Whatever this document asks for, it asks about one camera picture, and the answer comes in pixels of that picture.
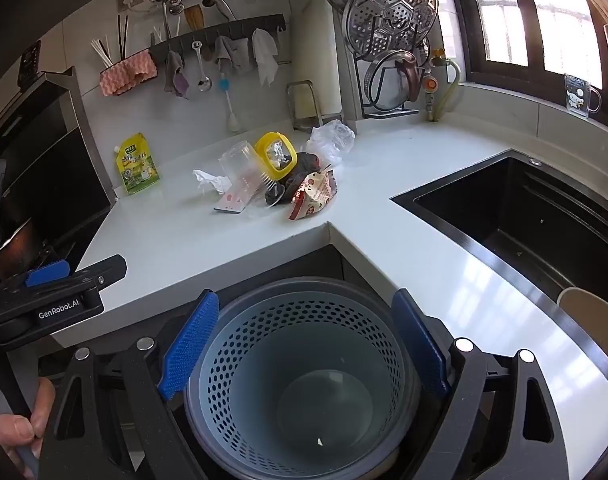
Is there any blue handled bottle brush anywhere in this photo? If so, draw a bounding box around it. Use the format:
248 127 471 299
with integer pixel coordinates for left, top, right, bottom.
219 74 245 133

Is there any black wall device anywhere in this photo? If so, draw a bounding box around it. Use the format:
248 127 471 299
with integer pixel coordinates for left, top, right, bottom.
18 40 42 91

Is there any gas valve with orange dial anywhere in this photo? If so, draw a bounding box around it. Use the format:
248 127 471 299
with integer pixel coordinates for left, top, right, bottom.
421 50 447 106

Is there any grey hanging cloth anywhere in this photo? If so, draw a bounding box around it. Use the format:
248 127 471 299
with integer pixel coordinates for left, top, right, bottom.
214 35 251 75

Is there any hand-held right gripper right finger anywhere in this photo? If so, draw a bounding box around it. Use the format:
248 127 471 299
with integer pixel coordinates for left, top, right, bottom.
390 288 571 480

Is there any bundle of white sticks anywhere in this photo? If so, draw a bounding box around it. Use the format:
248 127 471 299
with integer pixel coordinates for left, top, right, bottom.
90 35 115 68

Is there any dark grey cloth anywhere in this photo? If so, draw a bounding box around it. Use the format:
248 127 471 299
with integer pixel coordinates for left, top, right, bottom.
266 151 329 208

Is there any grey wall hook rail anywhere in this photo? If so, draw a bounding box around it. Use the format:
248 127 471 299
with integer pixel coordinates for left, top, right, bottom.
148 14 287 63

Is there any clear plastic bag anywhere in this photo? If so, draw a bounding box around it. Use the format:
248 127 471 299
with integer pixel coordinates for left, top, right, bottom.
306 120 357 166

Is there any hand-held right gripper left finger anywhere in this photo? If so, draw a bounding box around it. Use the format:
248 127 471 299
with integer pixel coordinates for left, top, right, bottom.
38 289 221 480

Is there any red white snack wrapper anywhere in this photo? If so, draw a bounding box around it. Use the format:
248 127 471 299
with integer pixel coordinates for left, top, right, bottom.
288 170 339 222

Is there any clear plastic cup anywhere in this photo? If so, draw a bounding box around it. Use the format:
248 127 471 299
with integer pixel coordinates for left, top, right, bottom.
219 141 277 208

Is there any yellow seasoning pouch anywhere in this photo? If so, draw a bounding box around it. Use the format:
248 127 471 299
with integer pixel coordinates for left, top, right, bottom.
114 132 162 196

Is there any black kitchen sink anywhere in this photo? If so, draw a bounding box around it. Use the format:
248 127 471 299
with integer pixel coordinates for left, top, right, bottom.
391 149 608 311

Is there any glass lid with brown handle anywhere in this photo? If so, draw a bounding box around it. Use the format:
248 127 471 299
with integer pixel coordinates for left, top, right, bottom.
368 50 431 111

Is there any white hanging cloth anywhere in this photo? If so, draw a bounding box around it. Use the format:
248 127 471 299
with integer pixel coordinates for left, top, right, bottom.
251 27 279 88

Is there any yellow gas hose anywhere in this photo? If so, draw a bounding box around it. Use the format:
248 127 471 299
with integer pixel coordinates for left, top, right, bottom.
429 57 462 123

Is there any clear pink printed package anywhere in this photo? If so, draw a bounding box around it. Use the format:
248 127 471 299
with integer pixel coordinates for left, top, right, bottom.
214 170 272 216

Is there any glass mug with cartoon print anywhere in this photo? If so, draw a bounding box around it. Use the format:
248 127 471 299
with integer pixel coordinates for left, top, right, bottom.
564 72 602 120

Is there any white checked paper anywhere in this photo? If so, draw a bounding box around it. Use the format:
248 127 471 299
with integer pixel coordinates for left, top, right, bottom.
193 169 229 196

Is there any person's left hand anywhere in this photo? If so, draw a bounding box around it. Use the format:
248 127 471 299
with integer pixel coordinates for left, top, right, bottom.
0 377 57 480

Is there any metal ladle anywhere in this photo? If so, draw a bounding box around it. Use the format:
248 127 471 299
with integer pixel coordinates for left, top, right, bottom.
191 40 213 93

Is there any white cutting board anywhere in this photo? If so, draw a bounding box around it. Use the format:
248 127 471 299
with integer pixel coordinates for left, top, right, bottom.
290 10 345 126

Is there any grey perforated trash bin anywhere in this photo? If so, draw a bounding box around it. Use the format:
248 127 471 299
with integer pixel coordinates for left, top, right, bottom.
184 277 455 480

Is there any yellow plastic lid frame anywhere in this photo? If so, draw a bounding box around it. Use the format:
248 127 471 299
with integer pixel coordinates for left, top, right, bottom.
254 131 299 177

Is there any metal cutting board rack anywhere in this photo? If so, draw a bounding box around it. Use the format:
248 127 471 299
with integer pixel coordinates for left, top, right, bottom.
285 80 357 133

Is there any steel steamer tray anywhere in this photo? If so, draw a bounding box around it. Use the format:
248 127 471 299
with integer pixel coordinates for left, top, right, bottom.
343 0 439 56

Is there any dark framed window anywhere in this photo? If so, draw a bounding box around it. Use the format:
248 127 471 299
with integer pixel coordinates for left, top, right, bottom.
444 0 608 136

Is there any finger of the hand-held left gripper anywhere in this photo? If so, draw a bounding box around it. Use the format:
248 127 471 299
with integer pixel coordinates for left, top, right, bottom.
0 254 128 296

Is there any beige rounded board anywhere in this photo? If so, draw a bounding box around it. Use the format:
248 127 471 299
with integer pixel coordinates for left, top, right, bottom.
556 287 608 331

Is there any grey purple cloth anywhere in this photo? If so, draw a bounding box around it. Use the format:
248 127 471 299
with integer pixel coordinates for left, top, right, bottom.
164 50 191 100

